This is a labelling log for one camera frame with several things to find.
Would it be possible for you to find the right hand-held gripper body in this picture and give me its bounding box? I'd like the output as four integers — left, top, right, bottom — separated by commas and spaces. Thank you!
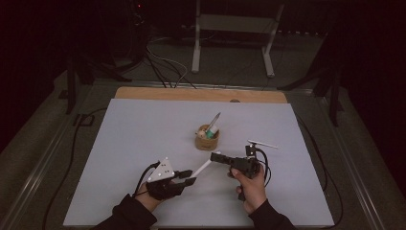
228, 139, 280, 180

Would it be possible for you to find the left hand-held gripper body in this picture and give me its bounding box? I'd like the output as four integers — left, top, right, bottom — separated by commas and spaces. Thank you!
146, 156, 187, 201

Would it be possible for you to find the white pen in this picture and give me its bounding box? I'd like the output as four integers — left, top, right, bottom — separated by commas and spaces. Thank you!
190, 151, 222, 178

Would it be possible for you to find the wooden pen holder cup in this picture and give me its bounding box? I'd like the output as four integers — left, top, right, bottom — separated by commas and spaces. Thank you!
194, 124, 220, 151

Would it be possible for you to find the green and white glue stick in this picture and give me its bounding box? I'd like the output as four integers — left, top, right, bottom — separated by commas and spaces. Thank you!
205, 125, 219, 140

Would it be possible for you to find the person's right hand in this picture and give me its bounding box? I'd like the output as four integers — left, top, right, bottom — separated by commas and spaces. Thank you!
227, 164, 267, 215

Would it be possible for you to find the person's left hand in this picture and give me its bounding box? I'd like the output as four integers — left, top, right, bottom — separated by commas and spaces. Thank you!
133, 182, 164, 214

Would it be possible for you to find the light grey table mat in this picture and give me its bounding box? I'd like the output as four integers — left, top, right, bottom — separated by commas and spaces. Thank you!
62, 98, 335, 228

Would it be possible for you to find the black tripod stand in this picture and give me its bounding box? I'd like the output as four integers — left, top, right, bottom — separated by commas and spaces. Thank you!
58, 57, 133, 116
277, 60, 346, 127

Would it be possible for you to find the white metal stand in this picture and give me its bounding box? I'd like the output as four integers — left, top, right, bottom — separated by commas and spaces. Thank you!
191, 0, 285, 79

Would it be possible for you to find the right hand-held gripper cable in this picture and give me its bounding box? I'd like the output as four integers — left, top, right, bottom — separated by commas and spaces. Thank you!
255, 148, 272, 188

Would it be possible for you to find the hand-held gripper cable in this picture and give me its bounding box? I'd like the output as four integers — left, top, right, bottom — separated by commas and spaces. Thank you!
132, 161, 161, 197
255, 148, 272, 188

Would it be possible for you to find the left hand-held gripper cable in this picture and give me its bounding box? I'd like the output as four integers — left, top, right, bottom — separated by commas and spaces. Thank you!
132, 161, 161, 197

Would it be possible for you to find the black floor cable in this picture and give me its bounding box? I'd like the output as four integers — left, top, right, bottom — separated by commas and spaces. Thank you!
41, 107, 108, 230
295, 113, 344, 229

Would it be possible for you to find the aluminium floor rail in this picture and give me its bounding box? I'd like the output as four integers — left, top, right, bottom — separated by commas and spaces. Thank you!
92, 80, 314, 95
0, 121, 70, 230
319, 95, 387, 230

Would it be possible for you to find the white floor cable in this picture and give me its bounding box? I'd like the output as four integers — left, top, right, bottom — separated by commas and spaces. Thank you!
147, 37, 190, 89

